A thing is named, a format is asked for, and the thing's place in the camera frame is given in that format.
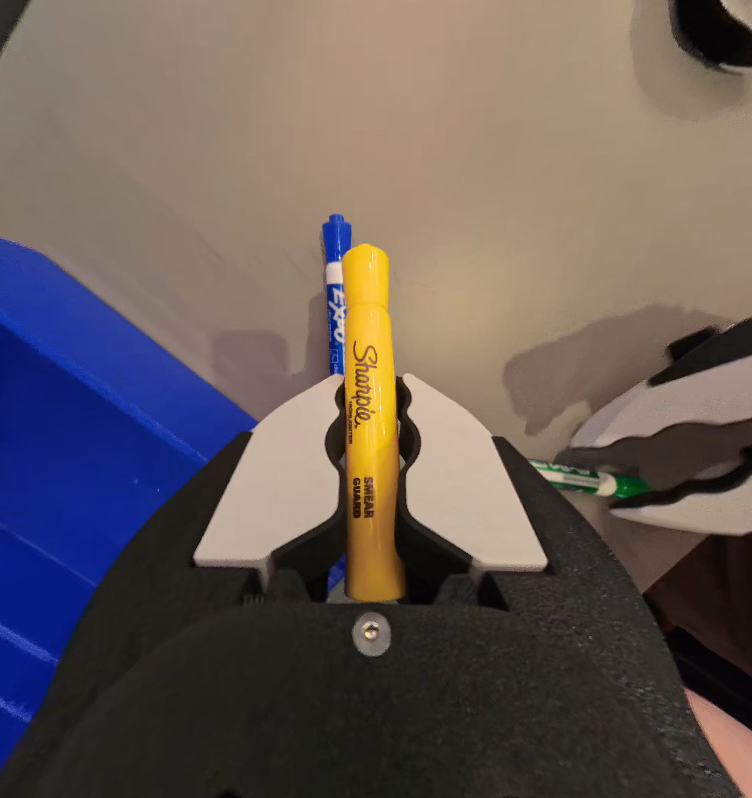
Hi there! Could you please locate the large blue plastic bin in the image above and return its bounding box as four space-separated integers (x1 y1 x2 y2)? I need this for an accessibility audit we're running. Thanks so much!
0 229 258 786

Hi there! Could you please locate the person's left forearm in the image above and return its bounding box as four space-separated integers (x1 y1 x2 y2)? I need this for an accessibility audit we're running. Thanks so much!
688 692 752 798

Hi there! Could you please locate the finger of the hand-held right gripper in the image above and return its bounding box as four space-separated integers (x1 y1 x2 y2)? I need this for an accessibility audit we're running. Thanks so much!
608 458 752 538
555 357 752 491

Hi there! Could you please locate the yellow highlighter marker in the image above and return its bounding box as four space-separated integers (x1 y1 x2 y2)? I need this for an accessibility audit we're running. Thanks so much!
342 243 409 602

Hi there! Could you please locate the black hook-and-loop strap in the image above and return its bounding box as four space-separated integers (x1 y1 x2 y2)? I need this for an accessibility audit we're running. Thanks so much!
668 0 752 68

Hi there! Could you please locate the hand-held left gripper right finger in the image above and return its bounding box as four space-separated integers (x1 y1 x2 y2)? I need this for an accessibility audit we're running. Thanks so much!
395 374 549 604

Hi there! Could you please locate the blue dry erase marker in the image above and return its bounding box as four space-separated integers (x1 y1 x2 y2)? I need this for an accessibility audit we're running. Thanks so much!
322 214 354 380

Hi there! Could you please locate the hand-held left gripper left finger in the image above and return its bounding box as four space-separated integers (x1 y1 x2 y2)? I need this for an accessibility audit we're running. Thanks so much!
193 374 348 604

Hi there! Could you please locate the green dry erase marker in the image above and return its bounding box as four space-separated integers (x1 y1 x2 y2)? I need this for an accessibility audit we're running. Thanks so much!
528 458 651 500

